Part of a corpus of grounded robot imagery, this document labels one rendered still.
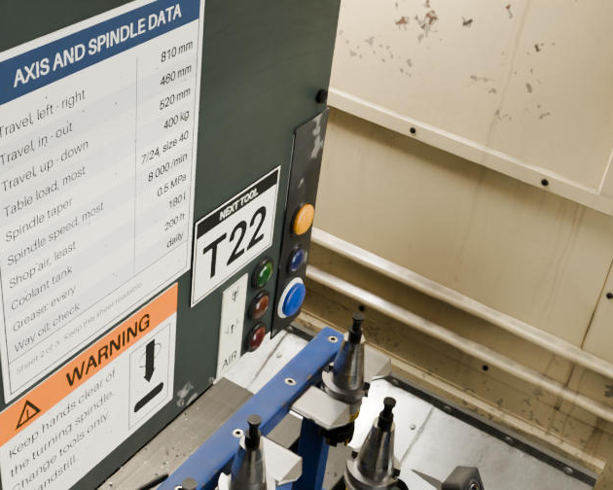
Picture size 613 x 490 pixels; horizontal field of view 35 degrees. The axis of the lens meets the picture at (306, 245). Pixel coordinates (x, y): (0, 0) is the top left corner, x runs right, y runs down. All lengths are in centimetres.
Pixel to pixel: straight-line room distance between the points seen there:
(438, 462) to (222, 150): 119
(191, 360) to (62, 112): 27
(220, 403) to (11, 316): 115
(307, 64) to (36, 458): 31
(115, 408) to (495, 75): 93
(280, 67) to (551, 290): 98
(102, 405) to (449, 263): 105
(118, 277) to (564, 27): 92
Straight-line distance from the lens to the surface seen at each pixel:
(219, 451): 113
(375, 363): 129
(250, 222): 69
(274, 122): 66
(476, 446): 175
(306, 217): 75
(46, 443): 60
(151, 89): 53
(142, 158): 55
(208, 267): 66
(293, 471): 114
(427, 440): 176
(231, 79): 60
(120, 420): 66
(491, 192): 152
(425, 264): 163
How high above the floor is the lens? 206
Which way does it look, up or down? 35 degrees down
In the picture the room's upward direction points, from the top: 8 degrees clockwise
